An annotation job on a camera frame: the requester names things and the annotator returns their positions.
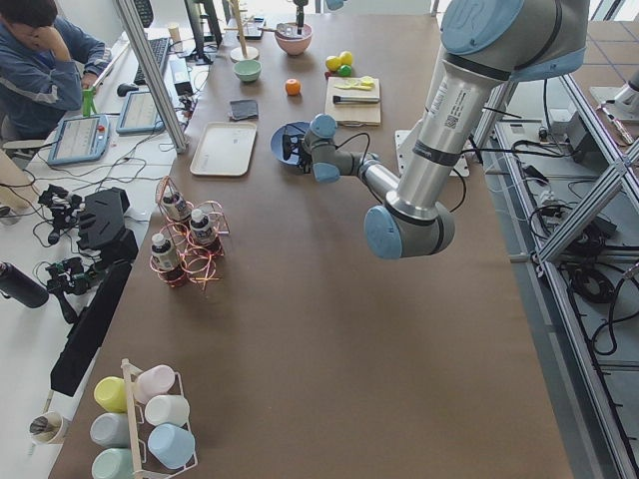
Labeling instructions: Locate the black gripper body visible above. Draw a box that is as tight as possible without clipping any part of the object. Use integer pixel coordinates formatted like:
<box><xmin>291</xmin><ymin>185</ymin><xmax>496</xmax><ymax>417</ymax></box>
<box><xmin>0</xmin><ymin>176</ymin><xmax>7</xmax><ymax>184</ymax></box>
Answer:
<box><xmin>282</xmin><ymin>132</ymin><xmax>305</xmax><ymax>170</ymax></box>

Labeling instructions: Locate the blue round plate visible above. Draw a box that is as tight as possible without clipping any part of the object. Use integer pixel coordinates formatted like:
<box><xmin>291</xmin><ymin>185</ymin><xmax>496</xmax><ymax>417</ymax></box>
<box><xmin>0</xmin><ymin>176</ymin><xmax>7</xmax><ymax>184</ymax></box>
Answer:
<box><xmin>271</xmin><ymin>121</ymin><xmax>310</xmax><ymax>169</ymax></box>

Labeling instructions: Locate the orange fruit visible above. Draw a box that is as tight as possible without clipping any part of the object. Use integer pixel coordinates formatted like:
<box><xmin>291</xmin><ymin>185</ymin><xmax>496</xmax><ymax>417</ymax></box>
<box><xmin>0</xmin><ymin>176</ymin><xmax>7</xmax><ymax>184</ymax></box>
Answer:
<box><xmin>285</xmin><ymin>78</ymin><xmax>302</xmax><ymax>97</ymax></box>

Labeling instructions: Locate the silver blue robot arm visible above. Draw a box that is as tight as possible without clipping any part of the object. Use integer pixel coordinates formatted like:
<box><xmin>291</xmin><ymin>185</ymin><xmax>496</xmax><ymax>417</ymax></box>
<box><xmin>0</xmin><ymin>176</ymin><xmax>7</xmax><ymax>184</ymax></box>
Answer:
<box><xmin>298</xmin><ymin>1</ymin><xmax>589</xmax><ymax>259</ymax></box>

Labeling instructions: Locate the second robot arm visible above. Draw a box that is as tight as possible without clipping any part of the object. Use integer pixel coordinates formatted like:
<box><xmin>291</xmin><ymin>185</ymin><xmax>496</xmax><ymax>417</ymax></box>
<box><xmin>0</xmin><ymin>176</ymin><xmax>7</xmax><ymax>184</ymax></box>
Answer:
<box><xmin>293</xmin><ymin>0</ymin><xmax>345</xmax><ymax>35</ymax></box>

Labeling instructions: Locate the grey folded cloth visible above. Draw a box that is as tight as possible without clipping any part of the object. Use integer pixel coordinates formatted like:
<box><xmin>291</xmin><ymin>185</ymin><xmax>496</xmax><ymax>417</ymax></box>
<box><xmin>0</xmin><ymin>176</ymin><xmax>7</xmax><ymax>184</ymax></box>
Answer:
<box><xmin>230</xmin><ymin>99</ymin><xmax>259</xmax><ymax>121</ymax></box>

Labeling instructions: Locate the cream rectangular tray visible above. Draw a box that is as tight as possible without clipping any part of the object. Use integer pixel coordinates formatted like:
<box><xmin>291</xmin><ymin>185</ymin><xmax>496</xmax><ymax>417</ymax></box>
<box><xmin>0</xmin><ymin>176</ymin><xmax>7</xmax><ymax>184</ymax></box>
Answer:
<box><xmin>190</xmin><ymin>122</ymin><xmax>257</xmax><ymax>177</ymax></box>

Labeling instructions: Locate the wooden cutting board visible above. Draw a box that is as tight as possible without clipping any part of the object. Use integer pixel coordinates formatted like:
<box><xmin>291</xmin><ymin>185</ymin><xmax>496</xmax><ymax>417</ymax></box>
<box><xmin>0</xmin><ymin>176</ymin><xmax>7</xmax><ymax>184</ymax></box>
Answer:
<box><xmin>324</xmin><ymin>77</ymin><xmax>381</xmax><ymax>126</ymax></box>

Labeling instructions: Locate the green bowl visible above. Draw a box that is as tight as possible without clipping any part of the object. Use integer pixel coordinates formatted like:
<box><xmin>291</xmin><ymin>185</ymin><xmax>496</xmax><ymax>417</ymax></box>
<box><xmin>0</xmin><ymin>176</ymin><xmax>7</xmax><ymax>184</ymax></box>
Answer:
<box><xmin>234</xmin><ymin>59</ymin><xmax>262</xmax><ymax>83</ymax></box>

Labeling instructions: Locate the green lime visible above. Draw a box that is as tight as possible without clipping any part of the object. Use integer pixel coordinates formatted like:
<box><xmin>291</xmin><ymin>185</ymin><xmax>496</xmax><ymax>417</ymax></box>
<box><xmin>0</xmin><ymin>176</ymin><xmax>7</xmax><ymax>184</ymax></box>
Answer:
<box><xmin>335</xmin><ymin>65</ymin><xmax>352</xmax><ymax>77</ymax></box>

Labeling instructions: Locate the yellow plastic knife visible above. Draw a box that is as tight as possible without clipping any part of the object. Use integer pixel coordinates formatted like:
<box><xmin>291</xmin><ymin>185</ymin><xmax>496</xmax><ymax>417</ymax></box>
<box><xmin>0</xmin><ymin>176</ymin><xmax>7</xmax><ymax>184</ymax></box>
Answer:
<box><xmin>333</xmin><ymin>81</ymin><xmax>374</xmax><ymax>91</ymax></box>

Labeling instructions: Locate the wooden mug tree stand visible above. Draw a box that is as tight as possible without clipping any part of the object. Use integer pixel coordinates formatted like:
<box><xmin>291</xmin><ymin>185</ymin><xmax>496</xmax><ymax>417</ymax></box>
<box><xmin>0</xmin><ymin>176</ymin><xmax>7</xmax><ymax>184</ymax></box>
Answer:
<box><xmin>226</xmin><ymin>0</ymin><xmax>260</xmax><ymax>63</ymax></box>

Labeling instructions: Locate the pink bowl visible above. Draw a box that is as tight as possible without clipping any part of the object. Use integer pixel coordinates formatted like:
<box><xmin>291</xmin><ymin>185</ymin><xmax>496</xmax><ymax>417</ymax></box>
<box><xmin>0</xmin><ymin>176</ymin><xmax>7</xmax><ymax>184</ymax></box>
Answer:
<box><xmin>275</xmin><ymin>22</ymin><xmax>313</xmax><ymax>56</ymax></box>

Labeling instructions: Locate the dark drink bottle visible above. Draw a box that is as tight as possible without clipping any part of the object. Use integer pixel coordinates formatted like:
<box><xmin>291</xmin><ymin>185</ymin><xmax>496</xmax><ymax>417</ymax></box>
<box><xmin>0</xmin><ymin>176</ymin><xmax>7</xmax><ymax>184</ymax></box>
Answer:
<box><xmin>151</xmin><ymin>233</ymin><xmax>181</xmax><ymax>271</ymax></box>
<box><xmin>162</xmin><ymin>192</ymin><xmax>191</xmax><ymax>222</ymax></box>
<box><xmin>190</xmin><ymin>209</ymin><xmax>216</xmax><ymax>246</ymax></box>

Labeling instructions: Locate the blue teach pendant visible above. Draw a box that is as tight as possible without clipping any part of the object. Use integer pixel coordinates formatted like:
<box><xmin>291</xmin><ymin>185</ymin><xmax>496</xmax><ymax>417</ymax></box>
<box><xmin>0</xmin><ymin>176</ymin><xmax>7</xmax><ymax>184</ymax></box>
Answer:
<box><xmin>116</xmin><ymin>91</ymin><xmax>165</xmax><ymax>136</ymax></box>
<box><xmin>47</xmin><ymin>115</ymin><xmax>110</xmax><ymax>166</ymax></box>

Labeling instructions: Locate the black keyboard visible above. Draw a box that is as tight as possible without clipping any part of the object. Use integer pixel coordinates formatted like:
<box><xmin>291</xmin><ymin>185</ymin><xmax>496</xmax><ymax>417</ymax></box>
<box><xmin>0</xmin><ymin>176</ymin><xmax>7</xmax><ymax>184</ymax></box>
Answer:
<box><xmin>133</xmin><ymin>38</ymin><xmax>171</xmax><ymax>86</ymax></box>

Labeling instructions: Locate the black computer mouse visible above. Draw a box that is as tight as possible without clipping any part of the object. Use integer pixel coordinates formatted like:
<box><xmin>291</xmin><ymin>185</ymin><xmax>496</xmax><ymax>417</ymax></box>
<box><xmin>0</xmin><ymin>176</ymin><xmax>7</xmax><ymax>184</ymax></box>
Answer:
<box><xmin>116</xmin><ymin>83</ymin><xmax>139</xmax><ymax>98</ymax></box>

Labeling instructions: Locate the black foam holder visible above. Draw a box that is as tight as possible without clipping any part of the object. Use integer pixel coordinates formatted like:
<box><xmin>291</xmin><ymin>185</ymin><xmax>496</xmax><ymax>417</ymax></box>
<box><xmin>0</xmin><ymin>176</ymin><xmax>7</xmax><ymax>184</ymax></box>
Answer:
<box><xmin>77</xmin><ymin>187</ymin><xmax>139</xmax><ymax>264</ymax></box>

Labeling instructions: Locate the person in blue jacket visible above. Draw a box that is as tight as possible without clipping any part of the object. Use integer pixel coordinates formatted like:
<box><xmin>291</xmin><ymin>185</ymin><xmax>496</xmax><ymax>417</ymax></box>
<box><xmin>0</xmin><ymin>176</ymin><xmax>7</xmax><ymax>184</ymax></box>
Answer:
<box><xmin>1</xmin><ymin>0</ymin><xmax>111</xmax><ymax>141</ymax></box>

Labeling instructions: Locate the pink cup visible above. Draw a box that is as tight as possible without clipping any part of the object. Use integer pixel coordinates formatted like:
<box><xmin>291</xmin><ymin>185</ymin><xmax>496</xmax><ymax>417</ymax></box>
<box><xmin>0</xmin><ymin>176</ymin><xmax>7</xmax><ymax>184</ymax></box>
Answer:
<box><xmin>133</xmin><ymin>364</ymin><xmax>176</xmax><ymax>404</ymax></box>

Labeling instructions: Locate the white cup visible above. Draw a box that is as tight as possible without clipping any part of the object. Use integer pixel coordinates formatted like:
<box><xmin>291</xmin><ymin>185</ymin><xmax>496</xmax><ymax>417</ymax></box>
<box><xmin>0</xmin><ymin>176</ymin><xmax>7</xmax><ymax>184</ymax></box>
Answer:
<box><xmin>145</xmin><ymin>394</ymin><xmax>191</xmax><ymax>427</ymax></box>

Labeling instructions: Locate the yellow cup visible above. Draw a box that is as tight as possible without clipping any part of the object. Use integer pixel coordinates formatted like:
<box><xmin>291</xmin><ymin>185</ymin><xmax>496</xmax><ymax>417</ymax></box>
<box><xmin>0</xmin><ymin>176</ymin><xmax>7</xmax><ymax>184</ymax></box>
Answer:
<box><xmin>94</xmin><ymin>376</ymin><xmax>127</xmax><ymax>413</ymax></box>

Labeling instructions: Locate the black water bottle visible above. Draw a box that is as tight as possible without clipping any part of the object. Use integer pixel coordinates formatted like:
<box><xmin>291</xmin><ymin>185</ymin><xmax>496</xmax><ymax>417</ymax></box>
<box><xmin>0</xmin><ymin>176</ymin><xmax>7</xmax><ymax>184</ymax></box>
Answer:
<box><xmin>1</xmin><ymin>262</ymin><xmax>49</xmax><ymax>308</ymax></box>

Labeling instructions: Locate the light blue cup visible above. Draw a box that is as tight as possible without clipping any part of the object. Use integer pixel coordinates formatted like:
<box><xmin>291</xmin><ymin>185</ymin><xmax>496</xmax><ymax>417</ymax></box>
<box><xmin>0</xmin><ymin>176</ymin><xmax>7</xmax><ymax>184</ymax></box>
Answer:
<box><xmin>147</xmin><ymin>423</ymin><xmax>196</xmax><ymax>469</ymax></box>

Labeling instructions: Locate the grey cup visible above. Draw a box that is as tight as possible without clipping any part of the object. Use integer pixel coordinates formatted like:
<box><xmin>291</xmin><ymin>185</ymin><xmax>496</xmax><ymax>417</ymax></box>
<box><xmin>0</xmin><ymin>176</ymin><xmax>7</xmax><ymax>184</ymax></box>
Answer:
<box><xmin>90</xmin><ymin>412</ymin><xmax>130</xmax><ymax>448</ymax></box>

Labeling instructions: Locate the mint green cup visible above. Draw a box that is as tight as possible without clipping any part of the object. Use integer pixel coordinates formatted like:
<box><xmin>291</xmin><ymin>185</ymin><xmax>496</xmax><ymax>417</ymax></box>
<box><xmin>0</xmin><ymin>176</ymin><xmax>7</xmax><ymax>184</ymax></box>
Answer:
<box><xmin>91</xmin><ymin>448</ymin><xmax>134</xmax><ymax>479</ymax></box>

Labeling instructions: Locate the paper cup with items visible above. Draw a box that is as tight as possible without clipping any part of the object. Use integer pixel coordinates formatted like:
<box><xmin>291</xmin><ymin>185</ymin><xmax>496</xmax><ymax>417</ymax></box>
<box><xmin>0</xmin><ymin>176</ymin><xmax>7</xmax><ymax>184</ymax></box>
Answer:
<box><xmin>29</xmin><ymin>411</ymin><xmax>69</xmax><ymax>445</ymax></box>

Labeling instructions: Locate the silver cylindrical knife handle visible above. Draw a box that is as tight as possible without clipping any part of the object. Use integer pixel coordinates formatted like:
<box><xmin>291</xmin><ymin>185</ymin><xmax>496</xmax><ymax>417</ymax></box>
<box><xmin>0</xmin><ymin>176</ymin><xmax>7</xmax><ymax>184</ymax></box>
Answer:
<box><xmin>331</xmin><ymin>95</ymin><xmax>380</xmax><ymax>105</ymax></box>

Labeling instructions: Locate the copper wire bottle rack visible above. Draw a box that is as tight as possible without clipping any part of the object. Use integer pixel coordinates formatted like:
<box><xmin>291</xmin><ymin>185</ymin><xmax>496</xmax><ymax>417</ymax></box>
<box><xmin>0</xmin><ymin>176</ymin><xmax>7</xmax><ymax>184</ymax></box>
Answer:
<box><xmin>149</xmin><ymin>176</ymin><xmax>230</xmax><ymax>289</ymax></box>

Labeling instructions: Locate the aluminium frame post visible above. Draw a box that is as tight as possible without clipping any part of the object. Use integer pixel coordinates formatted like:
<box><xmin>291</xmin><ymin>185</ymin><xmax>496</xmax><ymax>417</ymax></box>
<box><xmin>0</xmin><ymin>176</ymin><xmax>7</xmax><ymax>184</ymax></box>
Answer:
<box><xmin>113</xmin><ymin>0</ymin><xmax>188</xmax><ymax>154</ymax></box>

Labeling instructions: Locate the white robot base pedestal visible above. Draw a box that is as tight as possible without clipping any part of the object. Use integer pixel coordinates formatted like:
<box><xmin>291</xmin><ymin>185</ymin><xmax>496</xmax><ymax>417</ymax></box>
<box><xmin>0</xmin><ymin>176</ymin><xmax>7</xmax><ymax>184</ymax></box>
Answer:
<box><xmin>394</xmin><ymin>129</ymin><xmax>469</xmax><ymax>178</ymax></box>

